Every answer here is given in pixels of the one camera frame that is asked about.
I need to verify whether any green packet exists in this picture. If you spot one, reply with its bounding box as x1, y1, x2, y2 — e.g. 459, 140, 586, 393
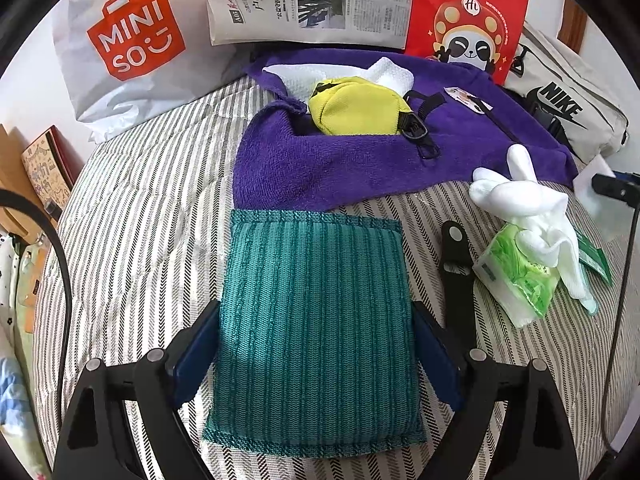
576, 231, 613, 285

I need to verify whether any light green cloth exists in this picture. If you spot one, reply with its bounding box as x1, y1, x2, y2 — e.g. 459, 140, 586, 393
559, 264, 599, 316

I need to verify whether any green tissue pack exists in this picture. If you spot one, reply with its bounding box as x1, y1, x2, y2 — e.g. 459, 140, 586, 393
473, 223, 560, 328

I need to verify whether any black short watch strap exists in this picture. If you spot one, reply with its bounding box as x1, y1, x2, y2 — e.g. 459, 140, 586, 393
439, 219, 478, 351

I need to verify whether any fruit print wet wipe sachet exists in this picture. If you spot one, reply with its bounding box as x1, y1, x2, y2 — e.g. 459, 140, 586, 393
445, 87, 492, 115

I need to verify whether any teal striped cloth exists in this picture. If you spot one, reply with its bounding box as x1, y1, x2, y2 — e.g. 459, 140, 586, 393
203, 209, 425, 458

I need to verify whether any yellow mini pouch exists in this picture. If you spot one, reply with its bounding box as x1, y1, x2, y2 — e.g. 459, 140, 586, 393
308, 77, 445, 160

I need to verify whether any grey Nike waist bag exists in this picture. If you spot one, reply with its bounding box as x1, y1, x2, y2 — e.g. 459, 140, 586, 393
504, 24, 629, 164

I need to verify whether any purple towel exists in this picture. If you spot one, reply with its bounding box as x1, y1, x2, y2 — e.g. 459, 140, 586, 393
232, 48, 577, 211

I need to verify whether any striped mattress cover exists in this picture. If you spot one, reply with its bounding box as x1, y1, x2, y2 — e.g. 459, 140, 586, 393
30, 77, 639, 479

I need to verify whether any red paper shopping bag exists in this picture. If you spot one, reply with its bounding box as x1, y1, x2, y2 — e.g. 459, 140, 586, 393
405, 0, 528, 84

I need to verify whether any patterned book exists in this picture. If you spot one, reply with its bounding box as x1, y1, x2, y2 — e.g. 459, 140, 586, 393
21, 126, 84, 223

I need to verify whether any folded newspaper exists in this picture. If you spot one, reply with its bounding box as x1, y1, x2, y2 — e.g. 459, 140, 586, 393
207, 0, 412, 50

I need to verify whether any white Miniso plastic bag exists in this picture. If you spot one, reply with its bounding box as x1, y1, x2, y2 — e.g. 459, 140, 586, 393
53, 0, 250, 144

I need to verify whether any brown wooden door frame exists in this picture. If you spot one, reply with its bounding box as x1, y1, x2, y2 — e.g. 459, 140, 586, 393
558, 0, 588, 53

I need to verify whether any black cable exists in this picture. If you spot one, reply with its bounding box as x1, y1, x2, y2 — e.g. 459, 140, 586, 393
0, 187, 74, 430

